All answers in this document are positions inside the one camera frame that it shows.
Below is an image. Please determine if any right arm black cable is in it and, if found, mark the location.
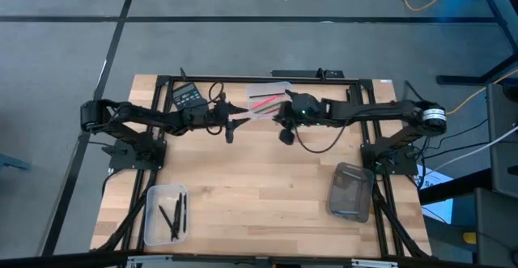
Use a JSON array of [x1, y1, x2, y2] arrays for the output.
[[294, 109, 365, 155]]

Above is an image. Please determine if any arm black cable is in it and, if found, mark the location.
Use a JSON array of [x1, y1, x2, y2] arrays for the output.
[[294, 109, 365, 155], [205, 79, 227, 137]]

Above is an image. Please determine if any grey cabinet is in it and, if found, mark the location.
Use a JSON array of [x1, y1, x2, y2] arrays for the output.
[[485, 82, 518, 199]]

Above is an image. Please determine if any clear plastic bin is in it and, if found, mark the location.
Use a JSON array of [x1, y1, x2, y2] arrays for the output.
[[143, 183, 190, 247], [245, 80, 293, 121]]

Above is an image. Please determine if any grey box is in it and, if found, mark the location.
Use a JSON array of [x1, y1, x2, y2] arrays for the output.
[[451, 187, 518, 268]]

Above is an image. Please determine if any grey crayon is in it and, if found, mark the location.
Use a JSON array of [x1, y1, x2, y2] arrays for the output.
[[253, 101, 284, 116]]

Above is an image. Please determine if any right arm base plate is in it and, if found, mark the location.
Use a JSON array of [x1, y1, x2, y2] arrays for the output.
[[359, 143, 418, 177]]

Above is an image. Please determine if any black calculator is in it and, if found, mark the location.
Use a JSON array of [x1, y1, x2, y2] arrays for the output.
[[172, 81, 207, 111]]

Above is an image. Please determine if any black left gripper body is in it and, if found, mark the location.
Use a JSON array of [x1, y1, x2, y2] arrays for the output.
[[181, 101, 231, 131]]

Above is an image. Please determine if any white cable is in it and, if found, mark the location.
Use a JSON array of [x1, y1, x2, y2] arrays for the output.
[[428, 125, 518, 174]]

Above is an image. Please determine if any black stand leg frame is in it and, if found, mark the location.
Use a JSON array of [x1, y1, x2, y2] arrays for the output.
[[435, 0, 518, 86]]

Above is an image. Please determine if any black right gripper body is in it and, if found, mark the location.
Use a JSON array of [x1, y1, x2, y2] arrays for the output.
[[290, 91, 327, 126]]

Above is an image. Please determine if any silver bracket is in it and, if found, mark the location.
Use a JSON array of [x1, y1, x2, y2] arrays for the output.
[[350, 257, 398, 268], [125, 254, 174, 268]]

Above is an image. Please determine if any black bar device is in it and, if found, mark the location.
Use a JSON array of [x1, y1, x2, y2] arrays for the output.
[[270, 68, 346, 79]]

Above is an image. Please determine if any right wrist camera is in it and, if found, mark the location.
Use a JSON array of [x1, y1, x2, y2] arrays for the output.
[[278, 126, 296, 147]]

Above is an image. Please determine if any black aluminium table frame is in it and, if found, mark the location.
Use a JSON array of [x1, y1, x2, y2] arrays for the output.
[[95, 74, 432, 261]]

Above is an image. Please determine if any red pencil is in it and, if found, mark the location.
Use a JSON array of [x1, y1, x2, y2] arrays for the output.
[[252, 93, 285, 111]]

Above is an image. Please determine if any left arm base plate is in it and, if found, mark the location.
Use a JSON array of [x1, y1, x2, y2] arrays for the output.
[[100, 138, 168, 171]]

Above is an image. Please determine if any black metal beam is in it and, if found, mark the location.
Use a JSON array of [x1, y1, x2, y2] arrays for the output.
[[418, 167, 493, 205]]

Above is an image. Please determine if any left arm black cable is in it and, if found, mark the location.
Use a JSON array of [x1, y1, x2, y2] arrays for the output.
[[205, 79, 227, 137]]

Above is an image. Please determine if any white paper sheet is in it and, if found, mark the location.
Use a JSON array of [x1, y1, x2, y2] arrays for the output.
[[415, 163, 455, 224]]

